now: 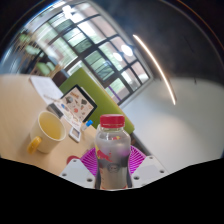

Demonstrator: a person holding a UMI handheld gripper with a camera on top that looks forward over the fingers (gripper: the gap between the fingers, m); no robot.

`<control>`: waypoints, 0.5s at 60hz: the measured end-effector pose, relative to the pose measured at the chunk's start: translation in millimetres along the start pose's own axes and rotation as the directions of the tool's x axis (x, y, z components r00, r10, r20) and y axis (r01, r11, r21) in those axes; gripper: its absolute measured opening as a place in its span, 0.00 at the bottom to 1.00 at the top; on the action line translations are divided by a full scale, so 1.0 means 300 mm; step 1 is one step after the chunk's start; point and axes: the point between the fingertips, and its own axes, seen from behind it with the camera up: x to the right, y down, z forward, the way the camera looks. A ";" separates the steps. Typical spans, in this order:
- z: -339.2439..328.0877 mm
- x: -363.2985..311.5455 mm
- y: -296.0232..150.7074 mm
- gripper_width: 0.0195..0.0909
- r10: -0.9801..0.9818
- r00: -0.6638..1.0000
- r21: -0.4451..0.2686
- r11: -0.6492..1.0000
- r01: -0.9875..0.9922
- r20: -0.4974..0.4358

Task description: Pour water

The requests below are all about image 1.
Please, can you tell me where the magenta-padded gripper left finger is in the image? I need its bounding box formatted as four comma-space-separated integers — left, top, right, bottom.
59, 147, 99, 188

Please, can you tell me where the large black-framed window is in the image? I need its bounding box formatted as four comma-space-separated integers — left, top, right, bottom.
6, 1, 151, 104

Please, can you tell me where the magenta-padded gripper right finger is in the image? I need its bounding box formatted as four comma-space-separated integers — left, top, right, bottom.
128, 145, 168, 188

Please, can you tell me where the white paper sheet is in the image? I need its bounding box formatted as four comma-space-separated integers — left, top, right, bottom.
29, 75, 64, 106

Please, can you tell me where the flat round red coaster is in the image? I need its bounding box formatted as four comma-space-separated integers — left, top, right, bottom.
66, 155, 81, 165

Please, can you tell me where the yellow mug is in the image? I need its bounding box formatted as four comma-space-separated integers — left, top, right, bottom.
27, 110, 67, 155

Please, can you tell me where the long linear ceiling light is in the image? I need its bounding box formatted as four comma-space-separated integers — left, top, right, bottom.
132, 33, 177, 106

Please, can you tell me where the white printed sticker sheet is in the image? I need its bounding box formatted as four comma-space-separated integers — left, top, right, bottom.
54, 98, 83, 131

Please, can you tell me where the sticker-covered black tablet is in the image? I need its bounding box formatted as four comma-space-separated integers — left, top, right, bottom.
53, 84, 98, 124

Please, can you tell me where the small blue-capped bottle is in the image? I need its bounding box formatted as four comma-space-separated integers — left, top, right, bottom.
81, 119, 94, 131

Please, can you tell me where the small dark phone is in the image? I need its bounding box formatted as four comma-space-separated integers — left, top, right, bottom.
46, 103, 64, 118

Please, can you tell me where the group of pendant lamps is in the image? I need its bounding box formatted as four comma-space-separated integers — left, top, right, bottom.
112, 43, 134, 63

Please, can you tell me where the group of green-seated wooden chairs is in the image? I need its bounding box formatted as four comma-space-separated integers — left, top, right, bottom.
18, 33, 58, 78

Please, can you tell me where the green upholstered bench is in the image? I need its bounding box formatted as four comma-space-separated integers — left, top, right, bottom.
59, 68, 135, 134

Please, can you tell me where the clear red-capped drink bottle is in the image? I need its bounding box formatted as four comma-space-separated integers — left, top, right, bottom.
94, 114, 132, 190

